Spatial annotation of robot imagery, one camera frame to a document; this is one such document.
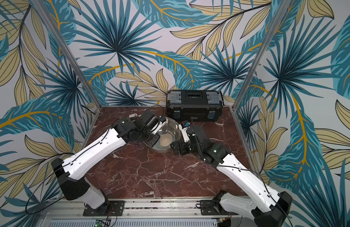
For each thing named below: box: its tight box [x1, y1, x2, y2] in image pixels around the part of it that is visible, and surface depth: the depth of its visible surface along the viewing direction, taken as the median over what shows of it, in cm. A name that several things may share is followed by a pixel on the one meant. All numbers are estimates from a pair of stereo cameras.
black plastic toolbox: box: [165, 89, 223, 122], surface depth 102 cm
